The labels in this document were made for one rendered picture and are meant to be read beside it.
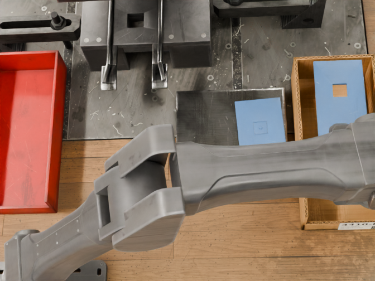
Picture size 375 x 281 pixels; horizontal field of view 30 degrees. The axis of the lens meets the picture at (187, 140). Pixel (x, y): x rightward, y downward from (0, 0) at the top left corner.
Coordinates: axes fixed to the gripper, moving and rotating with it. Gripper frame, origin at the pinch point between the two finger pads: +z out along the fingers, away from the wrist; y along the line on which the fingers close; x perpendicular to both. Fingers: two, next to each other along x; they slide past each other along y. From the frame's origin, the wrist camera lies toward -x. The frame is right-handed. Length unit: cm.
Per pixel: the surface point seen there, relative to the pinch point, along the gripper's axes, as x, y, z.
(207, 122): 19.3, 2.7, 11.7
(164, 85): 25.5, 9.0, 8.3
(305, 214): 5.9, -8.5, -1.3
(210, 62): 18.8, 11.6, 17.7
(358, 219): -2.4, -11.2, 4.6
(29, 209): 46.1, -8.4, 4.4
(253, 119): 12.4, 3.1, 11.5
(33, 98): 48, 7, 16
